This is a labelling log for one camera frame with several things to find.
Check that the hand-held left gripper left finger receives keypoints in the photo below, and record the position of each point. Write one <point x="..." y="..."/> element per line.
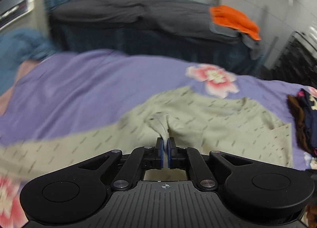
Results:
<point x="161" y="153"/>

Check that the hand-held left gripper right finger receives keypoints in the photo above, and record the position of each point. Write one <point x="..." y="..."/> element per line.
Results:
<point x="170" y="153"/>

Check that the pale green polka dot garment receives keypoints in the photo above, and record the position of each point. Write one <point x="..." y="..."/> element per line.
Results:
<point x="223" y="124"/>

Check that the purple floral blanket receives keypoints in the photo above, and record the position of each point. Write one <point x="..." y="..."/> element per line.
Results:
<point x="86" y="81"/>

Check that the grey blanket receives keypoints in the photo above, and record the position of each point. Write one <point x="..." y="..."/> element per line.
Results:
<point x="123" y="10"/>

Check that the orange cloth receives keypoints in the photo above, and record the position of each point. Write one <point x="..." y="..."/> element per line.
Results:
<point x="232" y="18"/>

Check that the dark metal rack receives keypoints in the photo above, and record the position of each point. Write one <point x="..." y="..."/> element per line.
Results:
<point x="297" y="54"/>

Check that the pink sheet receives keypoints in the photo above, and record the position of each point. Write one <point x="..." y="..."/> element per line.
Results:
<point x="10" y="94"/>

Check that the blue duvet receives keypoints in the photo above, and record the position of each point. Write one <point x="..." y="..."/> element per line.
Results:
<point x="22" y="44"/>

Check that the white bed rail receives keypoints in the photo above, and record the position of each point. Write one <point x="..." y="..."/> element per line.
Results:
<point x="39" y="7"/>

